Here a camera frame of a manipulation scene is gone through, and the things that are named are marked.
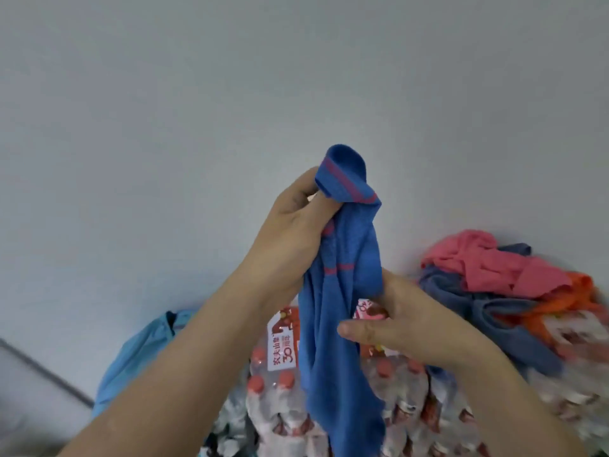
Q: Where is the stack of water bottle packs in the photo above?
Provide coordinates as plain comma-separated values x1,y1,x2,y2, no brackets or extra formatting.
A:
199,299,609,457

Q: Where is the blue t-shirt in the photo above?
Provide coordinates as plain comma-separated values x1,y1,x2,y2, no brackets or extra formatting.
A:
297,143,387,457

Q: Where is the grey-blue towel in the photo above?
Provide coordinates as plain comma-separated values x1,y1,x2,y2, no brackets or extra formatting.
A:
417,242,565,378

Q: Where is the person's right hand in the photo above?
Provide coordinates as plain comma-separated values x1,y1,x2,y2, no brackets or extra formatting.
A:
336,268,505,376

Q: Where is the person's left forearm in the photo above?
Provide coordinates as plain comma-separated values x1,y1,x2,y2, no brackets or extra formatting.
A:
56,280,305,457

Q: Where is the orange t-shirt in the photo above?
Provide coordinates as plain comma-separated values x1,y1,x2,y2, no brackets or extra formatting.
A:
494,272,609,349

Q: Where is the light blue backpack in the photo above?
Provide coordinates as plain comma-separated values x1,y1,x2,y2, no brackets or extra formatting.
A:
93,308,199,420

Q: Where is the white panel leaning on wall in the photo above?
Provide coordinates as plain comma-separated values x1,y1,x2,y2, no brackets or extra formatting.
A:
0,336,96,457

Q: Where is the person's left hand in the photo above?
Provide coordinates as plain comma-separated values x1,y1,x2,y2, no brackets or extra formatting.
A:
239,165,347,310

